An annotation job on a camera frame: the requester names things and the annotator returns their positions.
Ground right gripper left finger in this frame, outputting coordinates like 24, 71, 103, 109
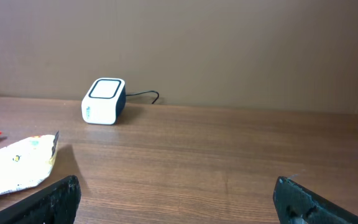
0, 175, 81, 224

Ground black scanner cable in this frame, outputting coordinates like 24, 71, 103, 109
125, 90, 160, 105

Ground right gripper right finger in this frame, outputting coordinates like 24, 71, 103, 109
273, 176, 358, 224

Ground white barcode scanner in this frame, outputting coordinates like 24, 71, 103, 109
81, 78, 126, 125

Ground yellow snack bag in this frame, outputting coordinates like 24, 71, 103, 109
0, 133, 59, 195

